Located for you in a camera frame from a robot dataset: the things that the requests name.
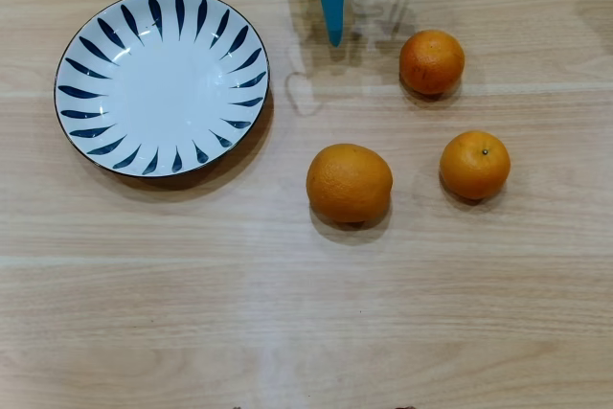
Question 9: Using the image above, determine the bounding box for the dark speckled orange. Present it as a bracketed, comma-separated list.
[398, 29, 466, 96]

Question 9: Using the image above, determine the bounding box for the large orange with scratch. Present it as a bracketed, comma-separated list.
[306, 143, 395, 224]

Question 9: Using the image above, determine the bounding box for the bright orange with stem dot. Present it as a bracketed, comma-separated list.
[439, 129, 511, 201]

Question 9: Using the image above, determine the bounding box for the white plate with blue strokes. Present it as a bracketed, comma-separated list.
[53, 0, 272, 178]

